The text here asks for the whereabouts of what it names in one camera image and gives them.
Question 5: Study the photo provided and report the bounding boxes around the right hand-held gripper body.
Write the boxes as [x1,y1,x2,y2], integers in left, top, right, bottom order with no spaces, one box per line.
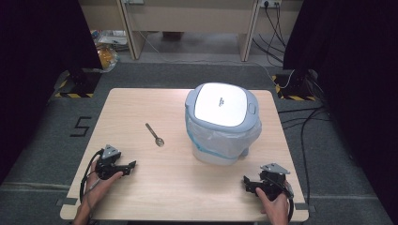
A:
[256,162,296,202]

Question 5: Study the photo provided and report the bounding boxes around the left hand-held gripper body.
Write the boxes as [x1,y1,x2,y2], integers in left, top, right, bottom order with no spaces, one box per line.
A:
[94,143,127,181]

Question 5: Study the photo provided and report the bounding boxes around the metal spoon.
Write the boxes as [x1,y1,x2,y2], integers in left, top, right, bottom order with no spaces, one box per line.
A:
[145,122,165,148]

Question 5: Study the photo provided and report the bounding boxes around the translucent plastic bin bag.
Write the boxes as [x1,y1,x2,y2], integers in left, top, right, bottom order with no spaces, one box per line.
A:
[185,112,263,161]

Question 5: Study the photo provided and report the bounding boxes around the white trash bin grey-blue lid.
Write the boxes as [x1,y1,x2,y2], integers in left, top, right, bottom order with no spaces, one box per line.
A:
[184,82,263,166]

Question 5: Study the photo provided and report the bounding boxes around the person's right hand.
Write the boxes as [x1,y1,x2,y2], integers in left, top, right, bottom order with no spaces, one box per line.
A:
[254,187,291,221]

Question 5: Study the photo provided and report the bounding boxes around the person's left hand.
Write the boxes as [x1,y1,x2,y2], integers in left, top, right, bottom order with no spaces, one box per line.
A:
[82,170,124,211]

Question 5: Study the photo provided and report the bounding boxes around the grey tape strip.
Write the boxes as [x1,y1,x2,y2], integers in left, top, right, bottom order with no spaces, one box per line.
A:
[55,197,79,207]
[294,202,317,214]

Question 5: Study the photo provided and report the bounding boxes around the black stand base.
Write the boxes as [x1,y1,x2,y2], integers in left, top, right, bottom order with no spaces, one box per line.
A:
[271,68,317,102]
[54,67,103,99]

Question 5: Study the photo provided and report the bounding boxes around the clear bag with yellow contents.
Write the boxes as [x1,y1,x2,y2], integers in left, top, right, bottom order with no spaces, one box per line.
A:
[95,43,121,73]

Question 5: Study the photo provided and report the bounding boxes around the black curtain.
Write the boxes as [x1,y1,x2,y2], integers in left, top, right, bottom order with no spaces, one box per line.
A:
[283,0,398,225]
[0,0,103,186]

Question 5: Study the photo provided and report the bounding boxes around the pile of plastic packets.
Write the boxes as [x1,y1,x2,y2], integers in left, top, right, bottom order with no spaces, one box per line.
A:
[90,29,129,47]

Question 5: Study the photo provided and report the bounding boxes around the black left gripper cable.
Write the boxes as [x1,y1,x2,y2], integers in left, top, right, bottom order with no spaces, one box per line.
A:
[79,148,104,204]

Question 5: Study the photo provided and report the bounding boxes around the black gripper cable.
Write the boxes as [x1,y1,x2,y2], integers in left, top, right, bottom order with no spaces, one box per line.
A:
[79,148,104,204]
[282,179,296,223]

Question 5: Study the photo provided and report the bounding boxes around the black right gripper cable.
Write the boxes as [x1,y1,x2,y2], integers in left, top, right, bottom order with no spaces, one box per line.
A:
[282,179,296,223]

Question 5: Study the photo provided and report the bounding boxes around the black floor cables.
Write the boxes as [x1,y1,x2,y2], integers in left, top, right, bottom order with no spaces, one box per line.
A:
[277,105,333,205]

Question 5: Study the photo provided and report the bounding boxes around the black power cables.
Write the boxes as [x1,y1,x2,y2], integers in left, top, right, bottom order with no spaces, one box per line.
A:
[252,2,287,65]

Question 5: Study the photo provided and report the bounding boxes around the white wall power strip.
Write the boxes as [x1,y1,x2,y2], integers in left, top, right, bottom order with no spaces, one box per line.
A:
[258,0,283,9]

